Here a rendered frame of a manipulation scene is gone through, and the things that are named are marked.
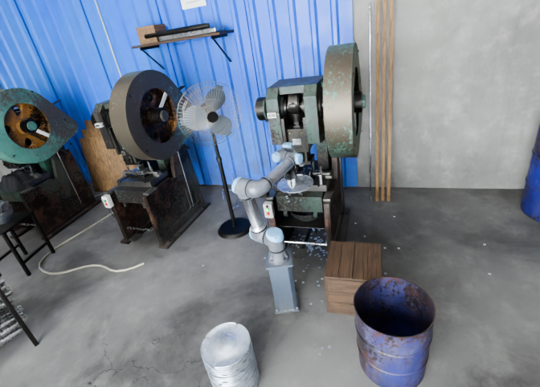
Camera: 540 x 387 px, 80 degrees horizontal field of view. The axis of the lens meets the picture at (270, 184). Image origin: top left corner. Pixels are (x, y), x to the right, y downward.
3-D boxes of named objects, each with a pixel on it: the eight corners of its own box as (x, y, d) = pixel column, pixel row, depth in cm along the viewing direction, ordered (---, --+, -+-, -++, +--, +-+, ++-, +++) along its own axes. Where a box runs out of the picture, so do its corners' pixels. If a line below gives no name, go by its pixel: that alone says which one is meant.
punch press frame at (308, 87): (328, 246, 277) (314, 89, 218) (280, 242, 292) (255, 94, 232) (339, 200, 343) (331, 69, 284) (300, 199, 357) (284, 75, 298)
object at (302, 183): (270, 189, 253) (270, 189, 252) (288, 173, 273) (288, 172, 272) (303, 196, 237) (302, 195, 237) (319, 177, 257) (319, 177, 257)
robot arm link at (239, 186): (266, 248, 225) (243, 186, 195) (250, 242, 234) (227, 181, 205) (276, 237, 232) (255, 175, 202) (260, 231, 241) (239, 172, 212)
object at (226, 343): (258, 329, 191) (258, 328, 191) (235, 374, 168) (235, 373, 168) (217, 319, 203) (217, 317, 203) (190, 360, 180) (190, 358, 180)
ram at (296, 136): (306, 163, 260) (303, 128, 247) (288, 164, 265) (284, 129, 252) (311, 155, 274) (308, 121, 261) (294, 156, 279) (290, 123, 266)
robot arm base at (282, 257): (290, 263, 221) (288, 252, 217) (268, 266, 222) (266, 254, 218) (288, 250, 235) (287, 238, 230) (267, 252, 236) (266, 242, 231)
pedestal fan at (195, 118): (251, 246, 320) (216, 83, 250) (195, 241, 342) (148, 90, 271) (284, 187, 423) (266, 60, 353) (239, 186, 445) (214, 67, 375)
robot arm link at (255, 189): (256, 189, 189) (302, 148, 217) (243, 186, 196) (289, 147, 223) (262, 205, 195) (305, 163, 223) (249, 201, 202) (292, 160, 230)
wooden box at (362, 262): (382, 319, 223) (382, 281, 208) (327, 312, 235) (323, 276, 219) (381, 278, 257) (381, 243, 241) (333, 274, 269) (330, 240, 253)
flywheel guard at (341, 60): (355, 176, 221) (350, 48, 185) (314, 176, 231) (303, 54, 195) (363, 128, 307) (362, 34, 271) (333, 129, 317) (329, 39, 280)
